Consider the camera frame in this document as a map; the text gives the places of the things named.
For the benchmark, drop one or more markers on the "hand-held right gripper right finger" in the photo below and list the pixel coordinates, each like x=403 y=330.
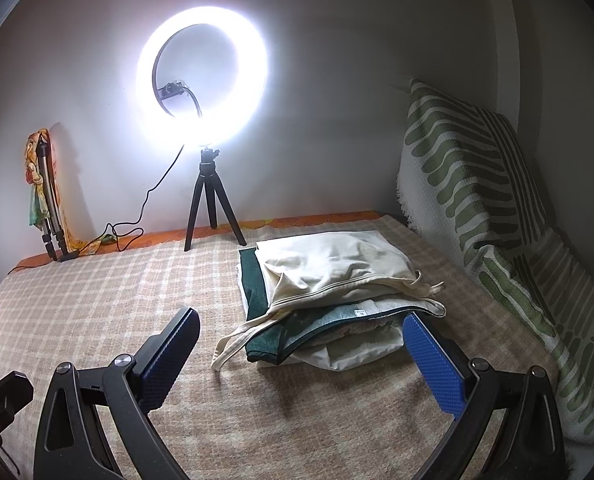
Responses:
x=434 y=360

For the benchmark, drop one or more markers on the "folded silver tripod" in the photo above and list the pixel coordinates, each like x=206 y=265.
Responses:
x=47 y=185

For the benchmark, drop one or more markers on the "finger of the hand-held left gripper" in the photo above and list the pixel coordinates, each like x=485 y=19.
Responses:
x=7 y=392

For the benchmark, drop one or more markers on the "light teal garment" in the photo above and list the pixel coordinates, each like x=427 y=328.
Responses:
x=327 y=322

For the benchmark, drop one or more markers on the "beige checked blanket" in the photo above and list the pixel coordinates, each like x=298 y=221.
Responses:
x=127 y=280

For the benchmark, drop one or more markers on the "green striped white cushion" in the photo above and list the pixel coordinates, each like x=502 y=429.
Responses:
x=552 y=310

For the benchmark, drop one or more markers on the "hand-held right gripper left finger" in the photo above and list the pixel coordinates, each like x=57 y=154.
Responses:
x=167 y=360

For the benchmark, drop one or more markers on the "dark green garment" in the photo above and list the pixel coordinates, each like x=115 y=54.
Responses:
x=254 y=285

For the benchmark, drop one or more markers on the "orange bed sheet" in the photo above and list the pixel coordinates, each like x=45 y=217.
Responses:
x=177 y=234

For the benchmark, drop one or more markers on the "green leaf-pattern white cushion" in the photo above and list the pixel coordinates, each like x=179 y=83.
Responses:
x=457 y=160

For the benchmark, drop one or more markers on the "cream cloth garment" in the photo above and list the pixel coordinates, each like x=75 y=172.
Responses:
x=337 y=260

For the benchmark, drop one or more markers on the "small black tripod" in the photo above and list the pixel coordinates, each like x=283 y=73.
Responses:
x=207 y=175

